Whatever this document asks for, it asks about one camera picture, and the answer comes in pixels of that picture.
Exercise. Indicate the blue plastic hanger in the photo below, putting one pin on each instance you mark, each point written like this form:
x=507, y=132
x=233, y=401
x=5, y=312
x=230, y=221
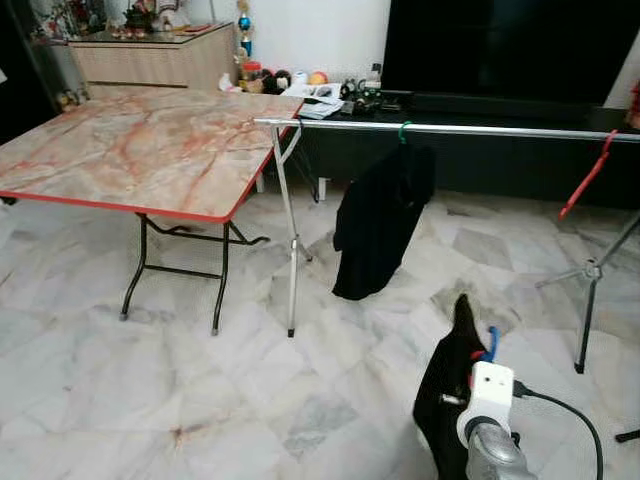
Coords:
x=491, y=345

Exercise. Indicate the dark shirt red striped collar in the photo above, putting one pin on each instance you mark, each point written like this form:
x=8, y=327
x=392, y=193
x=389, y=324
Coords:
x=445, y=390

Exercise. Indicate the red plastic hanger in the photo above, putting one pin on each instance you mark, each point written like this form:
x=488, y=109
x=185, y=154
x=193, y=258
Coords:
x=590, y=172

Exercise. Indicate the green plastic hanger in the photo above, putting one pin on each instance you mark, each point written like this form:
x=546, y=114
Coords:
x=403, y=130

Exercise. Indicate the black television console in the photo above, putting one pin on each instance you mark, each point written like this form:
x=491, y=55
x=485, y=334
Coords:
x=480, y=170

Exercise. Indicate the silver metal clothes rack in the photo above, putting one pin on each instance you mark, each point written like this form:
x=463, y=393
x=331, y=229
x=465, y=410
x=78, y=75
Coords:
x=480, y=130

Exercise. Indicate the black side table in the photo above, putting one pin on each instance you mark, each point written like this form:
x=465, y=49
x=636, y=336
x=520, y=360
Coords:
x=628, y=435

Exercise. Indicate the black flat television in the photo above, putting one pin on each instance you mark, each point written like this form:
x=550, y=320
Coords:
x=510, y=50

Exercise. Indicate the black shirt green print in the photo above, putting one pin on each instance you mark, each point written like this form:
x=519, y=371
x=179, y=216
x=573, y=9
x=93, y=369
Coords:
x=380, y=220

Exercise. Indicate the black electronic gadget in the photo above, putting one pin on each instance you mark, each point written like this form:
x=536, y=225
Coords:
x=363, y=97

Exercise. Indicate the stack of white papers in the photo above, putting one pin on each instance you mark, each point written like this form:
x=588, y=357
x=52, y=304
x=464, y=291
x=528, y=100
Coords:
x=312, y=98

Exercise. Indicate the orange round plush toy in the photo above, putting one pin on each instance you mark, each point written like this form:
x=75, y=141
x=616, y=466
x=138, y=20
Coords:
x=317, y=78

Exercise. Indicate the white round plush toy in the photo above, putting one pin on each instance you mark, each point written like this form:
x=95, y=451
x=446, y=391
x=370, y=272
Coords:
x=300, y=77

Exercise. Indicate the black round plush toy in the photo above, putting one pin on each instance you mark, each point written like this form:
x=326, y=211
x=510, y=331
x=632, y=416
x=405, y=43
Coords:
x=276, y=82

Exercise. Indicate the jar with red lid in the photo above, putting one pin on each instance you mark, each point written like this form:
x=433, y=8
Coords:
x=252, y=78

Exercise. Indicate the pink tissue box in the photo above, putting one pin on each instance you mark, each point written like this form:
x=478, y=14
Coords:
x=229, y=83

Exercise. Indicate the blue and gold trophy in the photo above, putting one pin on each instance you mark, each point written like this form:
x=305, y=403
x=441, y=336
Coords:
x=245, y=25

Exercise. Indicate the red tray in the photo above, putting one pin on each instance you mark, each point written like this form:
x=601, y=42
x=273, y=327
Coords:
x=197, y=28

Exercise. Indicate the marble-pattern folding table red edge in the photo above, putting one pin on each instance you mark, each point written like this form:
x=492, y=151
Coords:
x=150, y=150

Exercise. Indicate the light wooden sideboard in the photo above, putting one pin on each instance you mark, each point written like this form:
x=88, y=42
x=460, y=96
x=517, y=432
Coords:
x=150, y=65

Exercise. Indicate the white robed figurine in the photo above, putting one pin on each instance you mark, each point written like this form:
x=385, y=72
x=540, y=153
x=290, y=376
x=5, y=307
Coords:
x=172, y=12

